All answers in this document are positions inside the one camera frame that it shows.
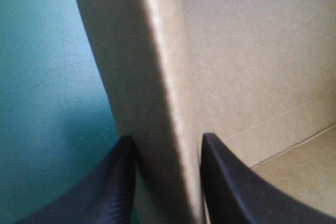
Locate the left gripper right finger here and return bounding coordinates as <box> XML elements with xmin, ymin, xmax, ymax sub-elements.
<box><xmin>199</xmin><ymin>132</ymin><xmax>336</xmax><ymax>224</ymax></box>

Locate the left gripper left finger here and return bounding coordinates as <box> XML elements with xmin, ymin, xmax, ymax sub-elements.
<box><xmin>16</xmin><ymin>135</ymin><xmax>138</xmax><ymax>224</ymax></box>

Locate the brown cardboard box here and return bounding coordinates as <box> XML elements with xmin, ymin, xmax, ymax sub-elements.
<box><xmin>67</xmin><ymin>0</ymin><xmax>336</xmax><ymax>224</ymax></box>

